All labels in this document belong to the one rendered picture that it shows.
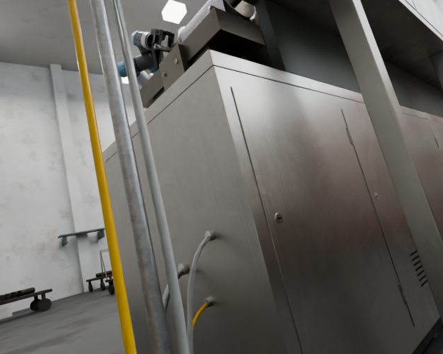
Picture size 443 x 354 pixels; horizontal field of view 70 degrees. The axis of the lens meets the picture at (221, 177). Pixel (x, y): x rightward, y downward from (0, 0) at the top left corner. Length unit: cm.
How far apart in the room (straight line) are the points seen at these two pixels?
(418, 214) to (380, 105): 28
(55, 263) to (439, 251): 950
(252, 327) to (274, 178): 30
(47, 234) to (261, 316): 943
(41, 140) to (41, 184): 133
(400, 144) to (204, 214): 50
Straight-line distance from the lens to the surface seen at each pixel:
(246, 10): 117
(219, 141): 66
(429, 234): 88
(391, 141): 88
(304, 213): 73
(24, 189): 1015
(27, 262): 982
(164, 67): 93
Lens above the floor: 51
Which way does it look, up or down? 11 degrees up
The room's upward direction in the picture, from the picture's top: 14 degrees counter-clockwise
